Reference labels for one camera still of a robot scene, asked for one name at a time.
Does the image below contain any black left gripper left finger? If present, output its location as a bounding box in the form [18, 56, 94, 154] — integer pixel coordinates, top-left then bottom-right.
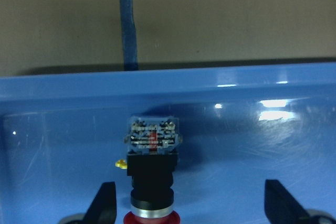
[81, 182, 117, 224]

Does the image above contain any red emergency stop button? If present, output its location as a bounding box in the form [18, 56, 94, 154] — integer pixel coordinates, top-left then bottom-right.
[123, 116, 182, 223]

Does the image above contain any blue plastic tray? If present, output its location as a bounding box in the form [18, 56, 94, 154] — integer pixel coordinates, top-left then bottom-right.
[1, 62, 335, 223]

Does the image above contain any small yellow part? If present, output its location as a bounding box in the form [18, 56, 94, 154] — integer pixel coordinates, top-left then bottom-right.
[115, 159, 128, 169]

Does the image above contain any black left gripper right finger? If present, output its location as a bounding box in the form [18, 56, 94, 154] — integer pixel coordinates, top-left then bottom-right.
[264, 179, 310, 224]

